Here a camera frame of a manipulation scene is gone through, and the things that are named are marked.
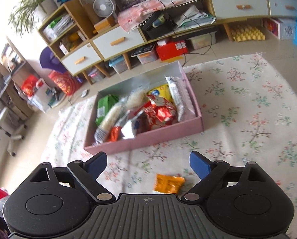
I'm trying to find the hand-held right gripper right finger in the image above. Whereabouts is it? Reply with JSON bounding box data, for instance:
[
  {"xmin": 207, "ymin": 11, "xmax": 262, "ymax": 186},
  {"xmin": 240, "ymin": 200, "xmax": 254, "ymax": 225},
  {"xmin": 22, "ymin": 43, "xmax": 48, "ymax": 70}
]
[{"xmin": 184, "ymin": 151, "xmax": 268, "ymax": 202}]

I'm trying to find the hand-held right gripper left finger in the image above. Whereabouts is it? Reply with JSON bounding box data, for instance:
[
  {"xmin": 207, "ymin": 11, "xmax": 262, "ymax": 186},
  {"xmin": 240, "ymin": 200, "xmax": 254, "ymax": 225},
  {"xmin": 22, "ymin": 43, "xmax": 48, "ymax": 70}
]
[{"xmin": 30, "ymin": 151, "xmax": 114, "ymax": 203}]

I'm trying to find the pink cardboard box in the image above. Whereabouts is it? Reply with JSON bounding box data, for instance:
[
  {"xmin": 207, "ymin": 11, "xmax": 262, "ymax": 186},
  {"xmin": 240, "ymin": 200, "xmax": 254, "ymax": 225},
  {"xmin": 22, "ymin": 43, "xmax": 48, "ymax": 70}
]
[{"xmin": 84, "ymin": 61, "xmax": 204, "ymax": 156}]

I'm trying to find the yellow snack packet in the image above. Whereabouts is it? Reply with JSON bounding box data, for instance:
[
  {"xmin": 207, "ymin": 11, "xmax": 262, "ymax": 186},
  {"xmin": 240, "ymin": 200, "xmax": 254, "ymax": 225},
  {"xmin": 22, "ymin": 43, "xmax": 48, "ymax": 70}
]
[{"xmin": 147, "ymin": 84, "xmax": 174, "ymax": 105}]

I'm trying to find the small orange snack packet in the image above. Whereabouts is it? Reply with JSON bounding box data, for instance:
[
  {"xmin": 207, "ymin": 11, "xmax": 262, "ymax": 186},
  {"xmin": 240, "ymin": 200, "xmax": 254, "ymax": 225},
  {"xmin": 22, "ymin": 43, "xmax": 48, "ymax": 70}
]
[{"xmin": 108, "ymin": 126, "xmax": 123, "ymax": 142}]

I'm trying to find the long rice cracker packet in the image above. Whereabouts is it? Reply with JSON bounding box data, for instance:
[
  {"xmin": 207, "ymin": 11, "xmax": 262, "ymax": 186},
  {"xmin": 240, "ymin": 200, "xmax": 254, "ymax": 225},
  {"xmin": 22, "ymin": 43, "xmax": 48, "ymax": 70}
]
[{"xmin": 94, "ymin": 103, "xmax": 129, "ymax": 145}]

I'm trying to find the crumpled silver foil packet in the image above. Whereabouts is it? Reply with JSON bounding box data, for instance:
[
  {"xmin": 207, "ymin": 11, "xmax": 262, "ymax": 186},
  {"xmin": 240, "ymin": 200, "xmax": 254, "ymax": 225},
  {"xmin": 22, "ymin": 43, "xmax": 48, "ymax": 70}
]
[{"xmin": 120, "ymin": 119, "xmax": 137, "ymax": 139}]

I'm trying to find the green snack packet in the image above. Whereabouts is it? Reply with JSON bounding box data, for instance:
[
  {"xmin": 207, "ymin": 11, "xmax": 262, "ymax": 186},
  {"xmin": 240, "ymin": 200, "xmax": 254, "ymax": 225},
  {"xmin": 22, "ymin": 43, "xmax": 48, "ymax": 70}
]
[{"xmin": 96, "ymin": 94, "xmax": 119, "ymax": 127}]

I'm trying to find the red blue snack packet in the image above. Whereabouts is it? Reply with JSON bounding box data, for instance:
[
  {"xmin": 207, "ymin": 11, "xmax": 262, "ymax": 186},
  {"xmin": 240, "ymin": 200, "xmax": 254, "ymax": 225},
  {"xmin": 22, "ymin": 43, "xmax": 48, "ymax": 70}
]
[{"xmin": 131, "ymin": 111, "xmax": 149, "ymax": 133}]

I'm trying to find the floral rug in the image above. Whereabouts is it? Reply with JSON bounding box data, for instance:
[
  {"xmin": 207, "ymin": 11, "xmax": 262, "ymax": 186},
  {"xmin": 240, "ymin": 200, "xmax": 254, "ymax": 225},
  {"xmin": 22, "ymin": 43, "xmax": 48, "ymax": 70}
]
[{"xmin": 40, "ymin": 52, "xmax": 297, "ymax": 213}]

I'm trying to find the long silver snack packet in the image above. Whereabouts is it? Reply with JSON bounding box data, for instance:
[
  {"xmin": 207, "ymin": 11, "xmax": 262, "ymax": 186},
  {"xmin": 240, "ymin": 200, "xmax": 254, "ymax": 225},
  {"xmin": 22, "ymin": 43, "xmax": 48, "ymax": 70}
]
[{"xmin": 165, "ymin": 76, "xmax": 186, "ymax": 122}]

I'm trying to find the short rice cracker packet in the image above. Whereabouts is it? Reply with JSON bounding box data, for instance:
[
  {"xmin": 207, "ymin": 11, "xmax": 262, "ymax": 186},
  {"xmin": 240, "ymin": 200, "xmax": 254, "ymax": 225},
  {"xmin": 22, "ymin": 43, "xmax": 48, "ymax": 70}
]
[{"xmin": 125, "ymin": 90, "xmax": 149, "ymax": 110}]

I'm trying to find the white shopping bag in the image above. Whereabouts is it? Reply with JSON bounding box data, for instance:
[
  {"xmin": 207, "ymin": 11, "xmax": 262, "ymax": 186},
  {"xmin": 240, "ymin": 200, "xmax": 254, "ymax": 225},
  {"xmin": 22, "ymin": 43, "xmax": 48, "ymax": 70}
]
[{"xmin": 30, "ymin": 78, "xmax": 55, "ymax": 114}]

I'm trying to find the red printed bag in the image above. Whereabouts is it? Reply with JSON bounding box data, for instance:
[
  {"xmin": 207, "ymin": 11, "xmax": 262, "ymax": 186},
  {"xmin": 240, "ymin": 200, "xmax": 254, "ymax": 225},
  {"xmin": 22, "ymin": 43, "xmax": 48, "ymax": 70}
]
[{"xmin": 48, "ymin": 71, "xmax": 83, "ymax": 95}]

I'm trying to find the small clear storage box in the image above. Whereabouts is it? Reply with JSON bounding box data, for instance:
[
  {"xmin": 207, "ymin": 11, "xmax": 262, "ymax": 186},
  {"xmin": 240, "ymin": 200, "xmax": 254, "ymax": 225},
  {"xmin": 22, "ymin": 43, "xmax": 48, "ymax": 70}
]
[{"xmin": 87, "ymin": 67, "xmax": 105, "ymax": 83}]

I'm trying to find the blue-lid storage box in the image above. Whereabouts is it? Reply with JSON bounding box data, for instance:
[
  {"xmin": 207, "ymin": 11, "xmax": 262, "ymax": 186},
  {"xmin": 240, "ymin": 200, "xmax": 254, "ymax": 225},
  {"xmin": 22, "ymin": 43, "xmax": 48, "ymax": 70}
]
[{"xmin": 109, "ymin": 57, "xmax": 129, "ymax": 74}]

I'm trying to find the red gift bag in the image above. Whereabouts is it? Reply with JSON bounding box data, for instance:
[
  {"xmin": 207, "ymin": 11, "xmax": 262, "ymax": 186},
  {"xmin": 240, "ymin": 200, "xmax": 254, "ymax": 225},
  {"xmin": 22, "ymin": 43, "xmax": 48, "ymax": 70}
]
[{"xmin": 21, "ymin": 75, "xmax": 38, "ymax": 96}]

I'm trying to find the wooden shelf cabinet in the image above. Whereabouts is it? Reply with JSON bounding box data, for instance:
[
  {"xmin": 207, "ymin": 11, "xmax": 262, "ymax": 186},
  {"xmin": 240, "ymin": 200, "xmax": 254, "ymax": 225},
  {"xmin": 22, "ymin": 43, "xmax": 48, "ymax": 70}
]
[{"xmin": 37, "ymin": 0, "xmax": 104, "ymax": 85}]

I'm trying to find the purple hat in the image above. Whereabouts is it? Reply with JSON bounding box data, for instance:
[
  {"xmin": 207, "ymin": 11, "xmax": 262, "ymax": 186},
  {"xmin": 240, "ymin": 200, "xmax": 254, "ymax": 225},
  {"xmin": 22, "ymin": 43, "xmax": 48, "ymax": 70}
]
[{"xmin": 39, "ymin": 48, "xmax": 68, "ymax": 74}]

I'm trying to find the red shoe box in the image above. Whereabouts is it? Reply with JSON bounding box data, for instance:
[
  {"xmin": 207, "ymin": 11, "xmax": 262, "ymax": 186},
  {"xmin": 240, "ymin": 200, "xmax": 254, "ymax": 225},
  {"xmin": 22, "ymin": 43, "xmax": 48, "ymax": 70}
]
[{"xmin": 155, "ymin": 41, "xmax": 190, "ymax": 61}]

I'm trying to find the clear box with colourful contents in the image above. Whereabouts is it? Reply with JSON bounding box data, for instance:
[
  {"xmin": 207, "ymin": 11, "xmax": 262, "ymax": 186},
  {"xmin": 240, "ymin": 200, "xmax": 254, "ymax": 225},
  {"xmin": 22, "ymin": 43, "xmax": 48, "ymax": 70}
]
[{"xmin": 137, "ymin": 51, "xmax": 159, "ymax": 65}]

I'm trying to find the wooden desk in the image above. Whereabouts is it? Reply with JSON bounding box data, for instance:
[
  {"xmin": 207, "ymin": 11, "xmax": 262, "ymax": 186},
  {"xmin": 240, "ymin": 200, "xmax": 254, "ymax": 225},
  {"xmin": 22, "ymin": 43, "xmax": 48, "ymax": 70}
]
[{"xmin": 0, "ymin": 36, "xmax": 35, "ymax": 120}]

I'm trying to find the small cardboard box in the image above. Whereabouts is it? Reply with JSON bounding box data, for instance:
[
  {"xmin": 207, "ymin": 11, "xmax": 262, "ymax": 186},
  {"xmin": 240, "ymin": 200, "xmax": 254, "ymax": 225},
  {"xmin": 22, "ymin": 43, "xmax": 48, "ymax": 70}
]
[{"xmin": 59, "ymin": 41, "xmax": 71, "ymax": 55}]

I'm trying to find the large clear storage box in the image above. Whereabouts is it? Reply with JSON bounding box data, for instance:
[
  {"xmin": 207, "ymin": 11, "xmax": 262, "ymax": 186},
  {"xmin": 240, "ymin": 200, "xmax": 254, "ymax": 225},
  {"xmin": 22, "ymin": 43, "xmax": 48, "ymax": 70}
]
[{"xmin": 188, "ymin": 31, "xmax": 217, "ymax": 50}]

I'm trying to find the black printed box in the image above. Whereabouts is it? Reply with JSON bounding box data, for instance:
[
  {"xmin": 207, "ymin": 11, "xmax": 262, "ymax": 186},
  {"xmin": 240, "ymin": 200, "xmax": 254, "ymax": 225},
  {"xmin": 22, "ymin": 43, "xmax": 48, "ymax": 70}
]
[{"xmin": 131, "ymin": 43, "xmax": 156, "ymax": 56}]

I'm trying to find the black tool box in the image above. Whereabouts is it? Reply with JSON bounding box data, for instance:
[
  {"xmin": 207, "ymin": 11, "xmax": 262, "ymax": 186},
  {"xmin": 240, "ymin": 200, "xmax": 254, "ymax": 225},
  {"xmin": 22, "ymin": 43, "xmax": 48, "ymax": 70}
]
[{"xmin": 141, "ymin": 11, "xmax": 177, "ymax": 39}]

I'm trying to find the yellow wooden box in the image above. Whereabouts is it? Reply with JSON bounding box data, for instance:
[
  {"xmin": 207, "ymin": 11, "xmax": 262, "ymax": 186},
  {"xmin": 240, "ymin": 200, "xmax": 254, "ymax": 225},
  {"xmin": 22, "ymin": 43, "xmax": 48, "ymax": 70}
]
[{"xmin": 93, "ymin": 17, "xmax": 115, "ymax": 34}]

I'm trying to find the yellow egg tray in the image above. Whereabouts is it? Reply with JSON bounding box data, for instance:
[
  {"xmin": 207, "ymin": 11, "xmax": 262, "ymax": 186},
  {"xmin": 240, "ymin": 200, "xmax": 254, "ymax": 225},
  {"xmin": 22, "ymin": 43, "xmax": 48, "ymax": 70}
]
[{"xmin": 229, "ymin": 24, "xmax": 265, "ymax": 42}]

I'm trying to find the stack of white papers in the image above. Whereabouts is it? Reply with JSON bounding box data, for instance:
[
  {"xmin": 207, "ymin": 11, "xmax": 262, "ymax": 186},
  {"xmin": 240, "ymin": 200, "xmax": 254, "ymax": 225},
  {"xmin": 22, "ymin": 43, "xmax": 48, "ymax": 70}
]
[{"xmin": 42, "ymin": 14, "xmax": 75, "ymax": 41}]

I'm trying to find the stack of folded cloths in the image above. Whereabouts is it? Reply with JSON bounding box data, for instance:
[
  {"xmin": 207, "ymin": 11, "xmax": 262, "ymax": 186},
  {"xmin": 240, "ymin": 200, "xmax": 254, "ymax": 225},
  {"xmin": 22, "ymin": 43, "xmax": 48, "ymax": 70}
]
[{"xmin": 174, "ymin": 5, "xmax": 216, "ymax": 28}]

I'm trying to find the brown cardboard box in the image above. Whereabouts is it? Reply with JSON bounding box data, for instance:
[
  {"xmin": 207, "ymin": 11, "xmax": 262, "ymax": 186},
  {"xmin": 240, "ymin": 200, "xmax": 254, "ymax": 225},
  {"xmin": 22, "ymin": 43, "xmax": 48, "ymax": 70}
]
[{"xmin": 82, "ymin": 4, "xmax": 100, "ymax": 24}]

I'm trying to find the small white desk fan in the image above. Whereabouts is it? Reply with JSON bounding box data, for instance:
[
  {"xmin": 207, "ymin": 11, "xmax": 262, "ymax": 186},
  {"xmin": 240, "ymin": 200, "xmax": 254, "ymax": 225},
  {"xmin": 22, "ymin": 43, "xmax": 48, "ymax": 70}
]
[{"xmin": 93, "ymin": 0, "xmax": 116, "ymax": 18}]

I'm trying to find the white decorated box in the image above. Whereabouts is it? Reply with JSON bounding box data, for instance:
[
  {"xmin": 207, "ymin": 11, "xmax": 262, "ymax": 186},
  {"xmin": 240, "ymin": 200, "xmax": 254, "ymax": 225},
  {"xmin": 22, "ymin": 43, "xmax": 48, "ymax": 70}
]
[{"xmin": 263, "ymin": 17, "xmax": 297, "ymax": 40}]

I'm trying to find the long wooden TV cabinet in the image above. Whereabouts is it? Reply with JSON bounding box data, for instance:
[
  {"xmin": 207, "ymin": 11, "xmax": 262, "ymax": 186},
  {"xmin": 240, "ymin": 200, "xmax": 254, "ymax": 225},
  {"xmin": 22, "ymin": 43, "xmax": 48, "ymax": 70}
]
[{"xmin": 90, "ymin": 0, "xmax": 297, "ymax": 71}]

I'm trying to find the pink patterned cloth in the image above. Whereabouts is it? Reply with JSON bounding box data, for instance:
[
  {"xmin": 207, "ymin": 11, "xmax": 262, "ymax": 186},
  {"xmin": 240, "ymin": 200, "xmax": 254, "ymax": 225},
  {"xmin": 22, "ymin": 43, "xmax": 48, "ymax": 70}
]
[{"xmin": 117, "ymin": 0, "xmax": 238, "ymax": 33}]

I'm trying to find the potted green plant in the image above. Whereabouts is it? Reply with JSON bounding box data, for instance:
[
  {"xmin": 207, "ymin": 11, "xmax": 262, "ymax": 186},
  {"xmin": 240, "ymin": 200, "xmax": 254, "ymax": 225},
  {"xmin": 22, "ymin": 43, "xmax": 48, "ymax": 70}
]
[{"xmin": 8, "ymin": 0, "xmax": 58, "ymax": 34}]

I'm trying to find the black cable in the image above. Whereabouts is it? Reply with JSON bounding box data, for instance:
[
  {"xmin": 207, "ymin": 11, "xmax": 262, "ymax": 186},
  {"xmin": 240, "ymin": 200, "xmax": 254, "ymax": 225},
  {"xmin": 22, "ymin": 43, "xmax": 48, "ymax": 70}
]
[{"xmin": 148, "ymin": 0, "xmax": 214, "ymax": 65}]

